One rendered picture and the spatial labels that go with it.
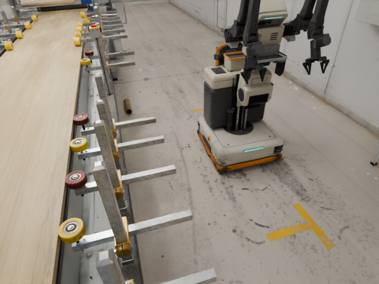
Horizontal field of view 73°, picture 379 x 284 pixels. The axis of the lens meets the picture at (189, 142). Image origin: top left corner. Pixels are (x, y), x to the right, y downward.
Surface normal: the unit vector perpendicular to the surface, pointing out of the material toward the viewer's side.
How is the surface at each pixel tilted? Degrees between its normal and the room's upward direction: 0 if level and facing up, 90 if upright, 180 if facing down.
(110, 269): 90
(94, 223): 0
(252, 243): 0
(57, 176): 0
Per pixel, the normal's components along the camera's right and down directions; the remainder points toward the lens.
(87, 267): -0.03, -0.80
